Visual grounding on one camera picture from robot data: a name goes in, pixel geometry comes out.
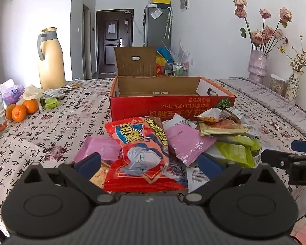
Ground pink paper fan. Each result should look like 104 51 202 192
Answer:
291 216 306 245

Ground purple tissue packet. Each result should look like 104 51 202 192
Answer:
2 84 24 106

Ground plain white snack packet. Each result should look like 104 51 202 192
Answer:
163 114 197 130

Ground dark brown door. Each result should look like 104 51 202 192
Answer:
96 9 134 74

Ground floral ceramic vase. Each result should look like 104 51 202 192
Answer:
286 71 300 102

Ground red cardboard box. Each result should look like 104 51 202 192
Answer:
109 76 236 122

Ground crumpled white packet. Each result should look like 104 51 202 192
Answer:
232 108 253 133

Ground white folded umbrella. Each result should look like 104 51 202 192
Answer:
164 7 173 39

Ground grey refrigerator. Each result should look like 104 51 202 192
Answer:
143 5 172 48

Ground white paper note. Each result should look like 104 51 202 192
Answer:
150 8 164 19

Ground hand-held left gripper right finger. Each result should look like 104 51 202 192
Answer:
184 154 278 206

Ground large red snack packet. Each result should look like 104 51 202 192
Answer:
104 117 188 192

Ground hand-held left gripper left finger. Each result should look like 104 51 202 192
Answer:
22 152 116 205

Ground pale purple dried grass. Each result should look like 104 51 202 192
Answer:
172 39 192 63

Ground grey patterned blanket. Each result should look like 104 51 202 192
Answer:
214 77 306 143

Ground green snack packet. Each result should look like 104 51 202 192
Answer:
227 134 263 154
214 141 257 168

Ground white printed snack packet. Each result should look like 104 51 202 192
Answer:
186 167 211 193

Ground dried pink roses bouquet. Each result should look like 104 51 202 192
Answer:
233 0 292 54

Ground light green small packet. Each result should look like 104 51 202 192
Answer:
44 98 61 108

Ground pink snack packet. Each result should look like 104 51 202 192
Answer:
165 122 217 167
73 136 121 164

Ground cream artificial flower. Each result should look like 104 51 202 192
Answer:
17 84 45 110

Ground yellow blossom branches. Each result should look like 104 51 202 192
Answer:
278 33 306 74

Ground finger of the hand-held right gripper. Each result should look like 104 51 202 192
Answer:
291 140 306 154
261 149 292 169

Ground tan cracker packet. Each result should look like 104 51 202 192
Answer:
89 161 110 190

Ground small white sachet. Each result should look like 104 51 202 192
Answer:
43 88 67 100

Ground yellow thermos jug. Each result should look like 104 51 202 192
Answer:
37 27 67 90

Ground metal trolley rack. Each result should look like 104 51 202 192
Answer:
166 60 189 76

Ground white packet with snack picture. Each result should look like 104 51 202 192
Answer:
194 108 222 124

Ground small brown snack packet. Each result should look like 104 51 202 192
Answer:
219 108 241 123

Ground pink textured vase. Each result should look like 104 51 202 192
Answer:
247 50 269 85

